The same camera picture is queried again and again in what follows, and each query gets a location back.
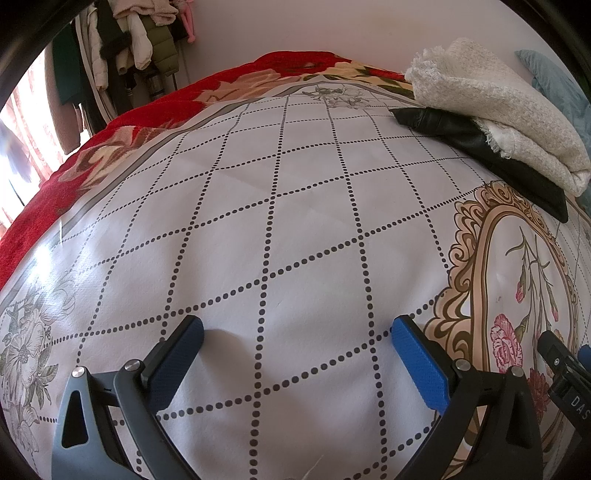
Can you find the black leather garment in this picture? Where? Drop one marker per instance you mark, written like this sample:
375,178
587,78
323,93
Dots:
461,127

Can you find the row of hanging clothes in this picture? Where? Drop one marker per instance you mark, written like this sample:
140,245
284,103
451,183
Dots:
138,46

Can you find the white fuzzy knit garment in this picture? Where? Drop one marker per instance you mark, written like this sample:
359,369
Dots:
498,106

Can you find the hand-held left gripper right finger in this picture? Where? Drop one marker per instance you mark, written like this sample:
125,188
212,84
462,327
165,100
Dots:
420,364

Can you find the white dotted-grid printed bed sheet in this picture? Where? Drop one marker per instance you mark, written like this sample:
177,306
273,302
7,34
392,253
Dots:
277,230

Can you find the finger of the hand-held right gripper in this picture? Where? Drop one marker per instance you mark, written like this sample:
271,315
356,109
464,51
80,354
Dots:
554,348
585,355

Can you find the pink striped curtain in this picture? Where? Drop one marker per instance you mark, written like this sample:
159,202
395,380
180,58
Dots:
32,152

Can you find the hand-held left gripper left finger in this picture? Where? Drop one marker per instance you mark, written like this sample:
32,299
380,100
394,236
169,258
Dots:
178,364

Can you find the red floral blanket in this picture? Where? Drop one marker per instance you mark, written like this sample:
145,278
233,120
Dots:
152,115

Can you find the light blue cloth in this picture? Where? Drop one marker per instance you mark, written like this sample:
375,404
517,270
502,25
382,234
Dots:
554,78

